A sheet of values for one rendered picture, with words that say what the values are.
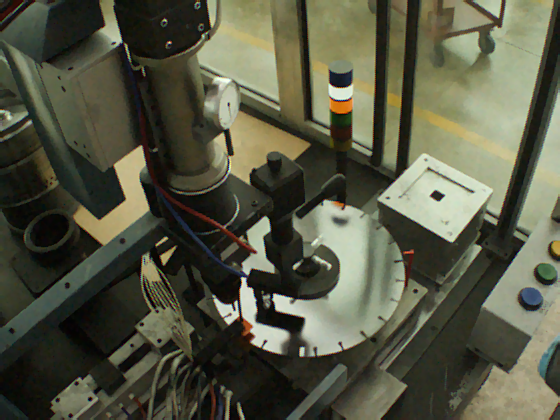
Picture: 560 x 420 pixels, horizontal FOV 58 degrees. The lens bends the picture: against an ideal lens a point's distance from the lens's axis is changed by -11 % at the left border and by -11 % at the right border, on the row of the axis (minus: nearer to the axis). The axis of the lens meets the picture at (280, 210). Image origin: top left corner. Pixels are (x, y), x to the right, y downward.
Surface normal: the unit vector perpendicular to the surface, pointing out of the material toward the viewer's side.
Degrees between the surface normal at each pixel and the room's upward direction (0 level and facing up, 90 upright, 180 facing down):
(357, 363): 0
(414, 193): 0
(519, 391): 0
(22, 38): 59
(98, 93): 90
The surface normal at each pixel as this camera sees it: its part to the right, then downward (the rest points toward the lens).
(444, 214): -0.07, -0.68
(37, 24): -0.62, 0.15
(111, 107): 0.73, 0.46
